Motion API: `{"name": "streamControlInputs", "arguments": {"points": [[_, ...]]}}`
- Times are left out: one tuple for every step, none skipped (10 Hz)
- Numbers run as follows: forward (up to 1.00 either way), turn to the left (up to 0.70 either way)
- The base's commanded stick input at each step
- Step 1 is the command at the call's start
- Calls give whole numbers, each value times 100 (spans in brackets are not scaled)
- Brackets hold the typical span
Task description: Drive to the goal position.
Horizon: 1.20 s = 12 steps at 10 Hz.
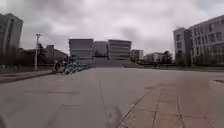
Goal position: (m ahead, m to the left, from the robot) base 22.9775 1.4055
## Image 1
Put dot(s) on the small pale building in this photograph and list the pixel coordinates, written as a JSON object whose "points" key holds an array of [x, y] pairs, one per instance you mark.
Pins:
{"points": [[136, 54]]}

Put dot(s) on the grey twin-block building with stairs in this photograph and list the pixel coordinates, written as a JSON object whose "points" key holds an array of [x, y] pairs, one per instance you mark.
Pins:
{"points": [[81, 48]]}

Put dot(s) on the row of parked bicycles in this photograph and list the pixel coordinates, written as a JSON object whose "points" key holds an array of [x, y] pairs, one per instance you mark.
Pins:
{"points": [[71, 67]]}

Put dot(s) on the low grey building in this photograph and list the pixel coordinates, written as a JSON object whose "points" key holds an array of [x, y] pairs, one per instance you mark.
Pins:
{"points": [[153, 57]]}

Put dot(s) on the grey paved plaza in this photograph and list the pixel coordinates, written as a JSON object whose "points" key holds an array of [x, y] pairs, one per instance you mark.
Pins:
{"points": [[83, 96]]}

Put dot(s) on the dark tree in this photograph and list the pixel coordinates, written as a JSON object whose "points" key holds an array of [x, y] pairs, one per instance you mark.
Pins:
{"points": [[166, 57]]}

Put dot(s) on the low dark building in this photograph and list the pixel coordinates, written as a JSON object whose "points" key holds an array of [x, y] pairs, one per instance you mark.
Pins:
{"points": [[50, 55]]}

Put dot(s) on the pale lamp pole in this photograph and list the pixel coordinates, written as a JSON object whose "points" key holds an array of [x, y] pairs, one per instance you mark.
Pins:
{"points": [[36, 53]]}

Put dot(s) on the dark raised ground strip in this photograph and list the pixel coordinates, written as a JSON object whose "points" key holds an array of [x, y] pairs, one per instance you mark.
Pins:
{"points": [[20, 76]]}

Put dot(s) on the pale multi-storey building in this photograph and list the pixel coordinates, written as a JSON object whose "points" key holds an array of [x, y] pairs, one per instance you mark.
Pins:
{"points": [[206, 40]]}

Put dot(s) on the large grey multi-storey building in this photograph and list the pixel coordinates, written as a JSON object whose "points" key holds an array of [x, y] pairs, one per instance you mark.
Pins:
{"points": [[10, 33]]}

